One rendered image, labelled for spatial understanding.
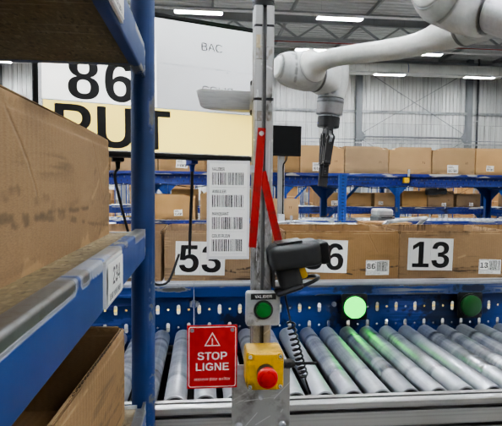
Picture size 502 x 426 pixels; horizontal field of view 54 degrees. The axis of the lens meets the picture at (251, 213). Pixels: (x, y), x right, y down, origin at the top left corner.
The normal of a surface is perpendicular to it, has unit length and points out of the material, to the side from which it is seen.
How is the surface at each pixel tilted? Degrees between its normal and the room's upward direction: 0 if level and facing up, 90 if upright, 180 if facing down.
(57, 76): 86
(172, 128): 86
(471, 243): 90
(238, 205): 90
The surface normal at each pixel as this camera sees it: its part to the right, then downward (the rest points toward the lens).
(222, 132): 0.44, -0.02
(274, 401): 0.10, 0.05
